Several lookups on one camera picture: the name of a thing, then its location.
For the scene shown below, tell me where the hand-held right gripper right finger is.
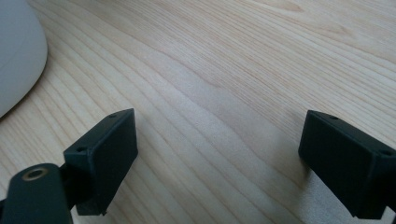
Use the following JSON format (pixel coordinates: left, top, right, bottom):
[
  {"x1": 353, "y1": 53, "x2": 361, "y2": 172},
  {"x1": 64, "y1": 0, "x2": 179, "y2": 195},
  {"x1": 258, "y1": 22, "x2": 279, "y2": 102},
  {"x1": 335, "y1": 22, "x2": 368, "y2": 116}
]
[{"x1": 297, "y1": 109, "x2": 396, "y2": 220}]

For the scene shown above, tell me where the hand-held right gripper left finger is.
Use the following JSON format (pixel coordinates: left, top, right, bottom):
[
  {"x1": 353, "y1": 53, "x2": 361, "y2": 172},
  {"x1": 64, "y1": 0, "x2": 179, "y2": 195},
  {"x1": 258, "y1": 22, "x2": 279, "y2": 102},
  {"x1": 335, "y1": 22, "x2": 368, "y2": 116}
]
[{"x1": 63, "y1": 107, "x2": 139, "y2": 217}]

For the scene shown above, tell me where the white round dish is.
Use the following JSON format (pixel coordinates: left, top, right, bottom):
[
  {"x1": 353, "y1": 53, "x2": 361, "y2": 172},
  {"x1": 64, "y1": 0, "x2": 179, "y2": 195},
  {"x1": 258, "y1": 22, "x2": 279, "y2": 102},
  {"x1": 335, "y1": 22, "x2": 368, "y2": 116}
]
[{"x1": 0, "y1": 0, "x2": 49, "y2": 119}]

